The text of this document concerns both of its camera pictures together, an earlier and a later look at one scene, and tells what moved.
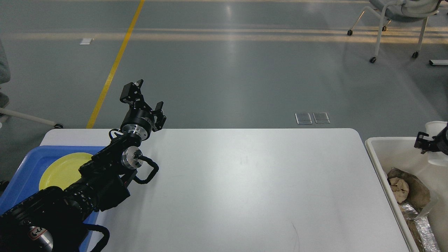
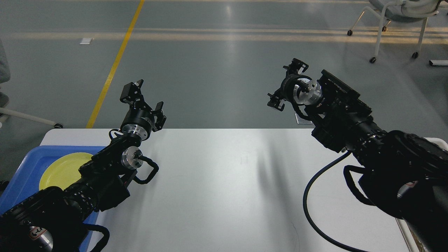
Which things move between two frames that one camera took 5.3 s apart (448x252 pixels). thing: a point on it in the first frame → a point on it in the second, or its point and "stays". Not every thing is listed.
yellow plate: [63, 170] stays
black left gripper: [138, 123] stays
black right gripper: [440, 141] → [287, 90]
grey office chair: [407, 11] stays
